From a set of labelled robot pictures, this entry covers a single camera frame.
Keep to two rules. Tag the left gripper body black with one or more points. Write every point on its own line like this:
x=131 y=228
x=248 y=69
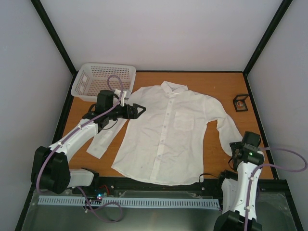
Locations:
x=127 y=115

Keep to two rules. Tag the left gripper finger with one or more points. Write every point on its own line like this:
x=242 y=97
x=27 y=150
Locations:
x=137 y=112
x=139 y=108

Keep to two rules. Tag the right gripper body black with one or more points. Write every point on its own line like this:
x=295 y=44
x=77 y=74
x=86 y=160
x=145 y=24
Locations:
x=234 y=147

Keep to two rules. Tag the white button-up shirt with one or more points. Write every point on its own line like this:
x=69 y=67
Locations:
x=165 y=144

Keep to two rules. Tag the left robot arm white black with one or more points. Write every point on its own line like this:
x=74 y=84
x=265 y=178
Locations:
x=51 y=170

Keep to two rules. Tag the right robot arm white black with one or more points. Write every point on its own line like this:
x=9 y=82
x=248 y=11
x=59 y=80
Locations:
x=240 y=188

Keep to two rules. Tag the colourful round brooch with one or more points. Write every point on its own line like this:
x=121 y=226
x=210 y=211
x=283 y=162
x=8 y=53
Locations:
x=240 y=104

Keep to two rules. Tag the black open brooch box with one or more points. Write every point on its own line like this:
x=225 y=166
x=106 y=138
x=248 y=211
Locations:
x=240 y=97

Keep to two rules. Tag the white perforated plastic basket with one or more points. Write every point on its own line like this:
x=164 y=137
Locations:
x=94 y=77

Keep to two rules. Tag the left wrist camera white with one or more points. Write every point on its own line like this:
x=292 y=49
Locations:
x=122 y=95

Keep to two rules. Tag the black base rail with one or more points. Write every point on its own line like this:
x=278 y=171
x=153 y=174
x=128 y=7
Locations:
x=115 y=185

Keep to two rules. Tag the light blue slotted cable duct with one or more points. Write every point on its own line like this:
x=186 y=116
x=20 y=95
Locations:
x=131 y=202

